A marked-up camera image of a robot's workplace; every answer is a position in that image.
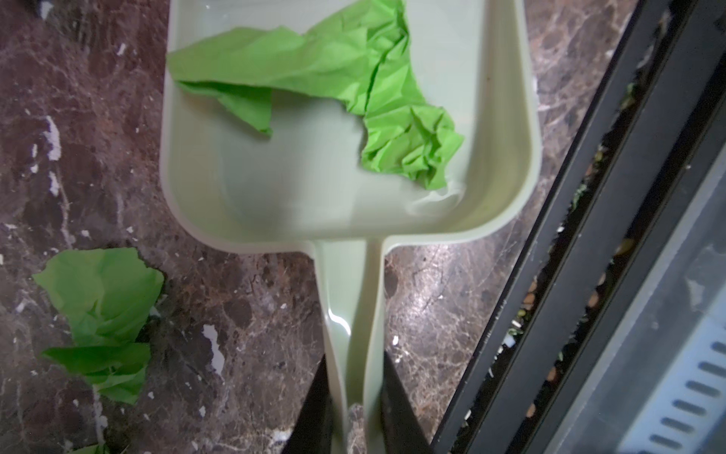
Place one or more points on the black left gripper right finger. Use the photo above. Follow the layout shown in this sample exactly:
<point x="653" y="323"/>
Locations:
<point x="402" y="432"/>

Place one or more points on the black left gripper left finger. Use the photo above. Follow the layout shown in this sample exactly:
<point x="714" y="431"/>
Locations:
<point x="313" y="431"/>

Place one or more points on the light green plastic dustpan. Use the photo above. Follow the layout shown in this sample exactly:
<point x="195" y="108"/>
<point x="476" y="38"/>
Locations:
<point x="303" y="189"/>

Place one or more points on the green paper scrap far left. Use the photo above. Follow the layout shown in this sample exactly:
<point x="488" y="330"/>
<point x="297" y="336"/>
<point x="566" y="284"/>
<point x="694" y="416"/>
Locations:
<point x="94" y="449"/>

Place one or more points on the green paper scrap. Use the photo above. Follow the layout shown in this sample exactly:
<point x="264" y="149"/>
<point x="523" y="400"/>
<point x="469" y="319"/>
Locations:
<point x="359" y="56"/>
<point x="106" y="296"/>
<point x="94" y="449"/>

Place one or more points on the green paper scrap middle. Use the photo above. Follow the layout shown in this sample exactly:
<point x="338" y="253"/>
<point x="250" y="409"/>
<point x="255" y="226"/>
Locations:
<point x="106" y="296"/>

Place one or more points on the green paper scrap front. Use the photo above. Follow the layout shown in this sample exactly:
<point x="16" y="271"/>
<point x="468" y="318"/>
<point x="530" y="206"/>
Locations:
<point x="359" y="56"/>

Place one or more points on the white slotted cable duct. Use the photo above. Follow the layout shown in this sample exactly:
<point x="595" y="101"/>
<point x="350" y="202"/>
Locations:
<point x="689" y="400"/>

